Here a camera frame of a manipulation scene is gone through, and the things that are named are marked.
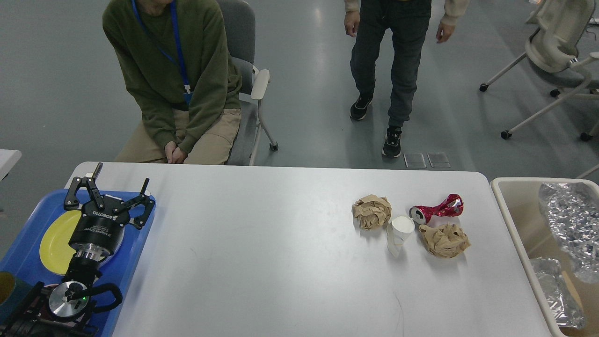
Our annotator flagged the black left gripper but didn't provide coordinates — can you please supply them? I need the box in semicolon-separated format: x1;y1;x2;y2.
63;162;155;263

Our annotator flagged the yellow plate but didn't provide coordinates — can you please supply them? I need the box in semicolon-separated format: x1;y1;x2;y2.
39;210;81;276

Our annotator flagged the dark teal mug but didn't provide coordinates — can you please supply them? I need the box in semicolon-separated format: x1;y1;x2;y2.
0;271;32;325

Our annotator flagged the white paper cup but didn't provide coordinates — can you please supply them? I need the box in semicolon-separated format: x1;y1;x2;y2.
387;215;415;258

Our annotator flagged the brown paper wad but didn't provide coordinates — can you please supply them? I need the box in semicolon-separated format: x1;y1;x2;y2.
418;224;471;258

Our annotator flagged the aluminium foil sheet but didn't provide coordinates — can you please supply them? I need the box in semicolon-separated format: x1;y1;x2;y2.
538;182;599;283

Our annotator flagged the aluminium foil tray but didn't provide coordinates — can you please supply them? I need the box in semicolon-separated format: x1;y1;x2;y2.
530;257;586;330

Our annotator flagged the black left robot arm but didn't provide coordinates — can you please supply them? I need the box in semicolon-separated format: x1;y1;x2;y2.
1;163;156;337

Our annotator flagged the blue plastic tray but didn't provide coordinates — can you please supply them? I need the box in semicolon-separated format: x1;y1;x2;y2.
0;190;157;337

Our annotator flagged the white side table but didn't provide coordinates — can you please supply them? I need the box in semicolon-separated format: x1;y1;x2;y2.
0;149;22;181

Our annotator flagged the person in khaki trousers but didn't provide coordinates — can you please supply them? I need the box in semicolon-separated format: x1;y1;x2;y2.
102;0;242;165

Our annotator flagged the grey office chair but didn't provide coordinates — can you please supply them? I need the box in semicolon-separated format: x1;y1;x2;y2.
218;0;278;166

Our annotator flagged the crumpled brown paper ball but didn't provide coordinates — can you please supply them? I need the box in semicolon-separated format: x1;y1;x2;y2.
351;194;392;230

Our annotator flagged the floor outlet plate left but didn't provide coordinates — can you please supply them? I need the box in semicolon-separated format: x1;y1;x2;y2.
404;152;427;169

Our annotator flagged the floor outlet plate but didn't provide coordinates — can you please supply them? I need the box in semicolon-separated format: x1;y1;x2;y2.
426;152;452;168
404;152;427;169

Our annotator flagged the floor outlet plate right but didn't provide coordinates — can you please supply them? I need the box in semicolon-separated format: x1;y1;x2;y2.
426;152;452;168

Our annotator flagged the crushed red can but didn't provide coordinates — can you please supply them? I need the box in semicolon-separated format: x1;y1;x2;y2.
409;194;464;225

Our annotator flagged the person in beige sweatshirt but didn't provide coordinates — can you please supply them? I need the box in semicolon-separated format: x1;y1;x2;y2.
344;0;470;158

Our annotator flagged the beige plastic bin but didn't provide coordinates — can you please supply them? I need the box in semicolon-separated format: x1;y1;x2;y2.
491;177;599;337

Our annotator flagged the white office chair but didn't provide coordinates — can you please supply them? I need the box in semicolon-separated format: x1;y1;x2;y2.
479;0;598;140

